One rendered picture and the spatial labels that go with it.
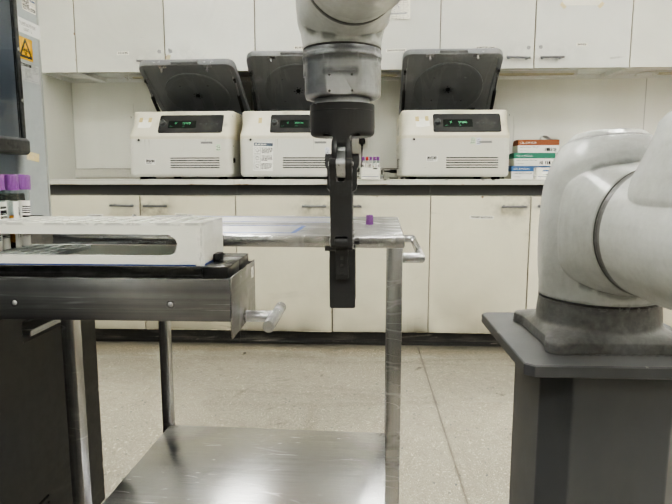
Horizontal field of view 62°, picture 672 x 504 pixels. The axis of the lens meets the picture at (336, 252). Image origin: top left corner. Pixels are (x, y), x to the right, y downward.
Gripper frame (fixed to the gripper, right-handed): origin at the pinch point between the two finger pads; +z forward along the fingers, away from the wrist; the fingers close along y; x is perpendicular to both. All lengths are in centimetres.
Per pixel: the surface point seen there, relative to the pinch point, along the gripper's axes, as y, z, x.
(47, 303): 6.8, 2.0, -32.8
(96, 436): -61, 51, -63
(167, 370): -69, 37, -47
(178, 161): -229, -20, -95
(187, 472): -46, 52, -36
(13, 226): 4.9, -6.5, -37.2
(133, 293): 6.8, 0.8, -23.0
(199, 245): 4.9, -4.3, -15.9
